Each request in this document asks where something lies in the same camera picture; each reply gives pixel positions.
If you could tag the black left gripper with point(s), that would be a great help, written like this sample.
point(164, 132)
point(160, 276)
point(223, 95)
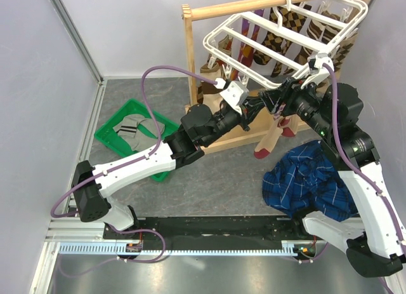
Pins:
point(249, 112)

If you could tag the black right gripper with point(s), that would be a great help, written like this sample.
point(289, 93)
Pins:
point(290, 91)

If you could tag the beige sock maroon toe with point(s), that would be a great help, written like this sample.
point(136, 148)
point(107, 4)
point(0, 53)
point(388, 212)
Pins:
point(272, 135)

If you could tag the beige sock maroon purple stripes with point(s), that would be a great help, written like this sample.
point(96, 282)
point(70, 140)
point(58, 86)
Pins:
point(207, 93)

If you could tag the white plastic clip hanger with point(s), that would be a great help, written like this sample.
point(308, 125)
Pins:
point(260, 48)

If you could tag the green plastic tray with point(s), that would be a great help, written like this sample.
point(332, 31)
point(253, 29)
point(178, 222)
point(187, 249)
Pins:
point(109, 138)

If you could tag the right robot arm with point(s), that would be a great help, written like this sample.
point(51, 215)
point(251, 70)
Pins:
point(377, 250)

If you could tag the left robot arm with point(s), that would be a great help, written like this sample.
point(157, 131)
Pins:
point(199, 128)

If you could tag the cream brown striped sock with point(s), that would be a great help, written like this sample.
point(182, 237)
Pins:
point(317, 31)

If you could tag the blue plaid shirt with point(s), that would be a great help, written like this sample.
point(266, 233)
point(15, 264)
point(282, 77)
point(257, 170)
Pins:
point(305, 179)

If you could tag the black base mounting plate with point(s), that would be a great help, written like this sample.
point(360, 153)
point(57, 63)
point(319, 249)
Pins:
point(272, 227)

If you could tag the wooden clothes rack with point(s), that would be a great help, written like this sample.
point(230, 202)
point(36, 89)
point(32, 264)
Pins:
point(190, 15)

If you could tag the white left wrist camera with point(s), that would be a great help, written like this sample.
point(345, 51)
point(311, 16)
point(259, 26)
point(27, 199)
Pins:
point(233, 93)

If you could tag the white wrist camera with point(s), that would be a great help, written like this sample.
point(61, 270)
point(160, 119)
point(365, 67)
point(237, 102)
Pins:
point(316, 72)
point(233, 93)

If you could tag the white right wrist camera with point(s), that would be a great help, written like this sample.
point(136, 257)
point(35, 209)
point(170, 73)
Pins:
point(316, 72)

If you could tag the blue slotted cable duct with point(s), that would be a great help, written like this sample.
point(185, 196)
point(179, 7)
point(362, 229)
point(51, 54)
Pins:
point(125, 249)

